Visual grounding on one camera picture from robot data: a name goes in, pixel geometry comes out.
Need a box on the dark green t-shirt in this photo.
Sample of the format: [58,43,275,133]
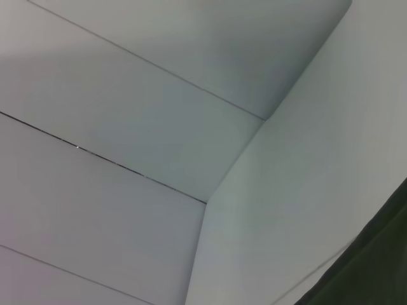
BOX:
[293,177,407,305]

